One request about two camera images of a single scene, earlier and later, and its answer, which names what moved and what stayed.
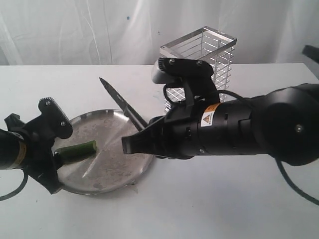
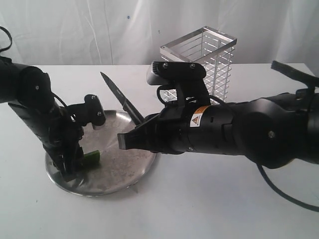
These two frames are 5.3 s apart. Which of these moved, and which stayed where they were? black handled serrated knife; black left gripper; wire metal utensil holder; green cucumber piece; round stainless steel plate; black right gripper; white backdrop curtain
Moved: green cucumber piece; black handled serrated knife; black left gripper
Stayed: black right gripper; wire metal utensil holder; white backdrop curtain; round stainless steel plate
